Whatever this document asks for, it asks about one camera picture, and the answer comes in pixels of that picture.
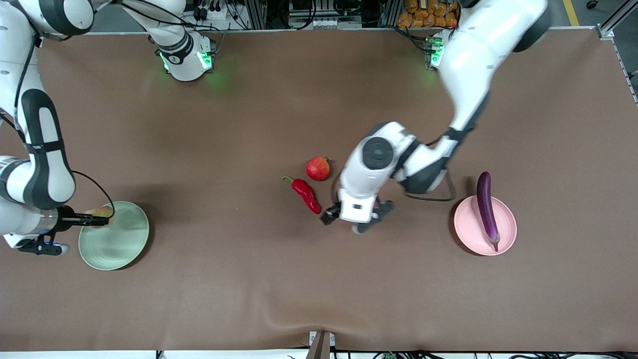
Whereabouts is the red chili pepper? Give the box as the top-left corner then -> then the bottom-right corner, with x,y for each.
282,176 -> 322,215

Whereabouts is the red pomegranate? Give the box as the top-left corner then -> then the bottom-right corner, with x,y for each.
306,156 -> 331,181

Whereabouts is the purple eggplant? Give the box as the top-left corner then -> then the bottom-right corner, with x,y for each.
477,171 -> 500,252

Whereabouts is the pale green round plate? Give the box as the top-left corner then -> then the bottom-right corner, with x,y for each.
78,200 -> 150,271

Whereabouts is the brown table mat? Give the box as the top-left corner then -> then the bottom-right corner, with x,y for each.
0,29 -> 638,352

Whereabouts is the pink round plate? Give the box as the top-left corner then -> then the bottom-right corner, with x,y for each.
454,195 -> 517,256

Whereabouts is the bag of orange items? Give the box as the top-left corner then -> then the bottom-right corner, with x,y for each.
397,0 -> 460,28

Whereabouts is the white power strip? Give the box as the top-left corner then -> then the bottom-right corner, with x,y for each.
192,0 -> 250,20

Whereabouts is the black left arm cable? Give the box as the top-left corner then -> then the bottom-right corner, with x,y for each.
403,167 -> 457,203

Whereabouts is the grey metal camera post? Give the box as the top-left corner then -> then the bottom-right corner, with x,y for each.
308,330 -> 336,359

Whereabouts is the aluminium corner post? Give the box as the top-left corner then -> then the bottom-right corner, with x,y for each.
597,0 -> 638,39

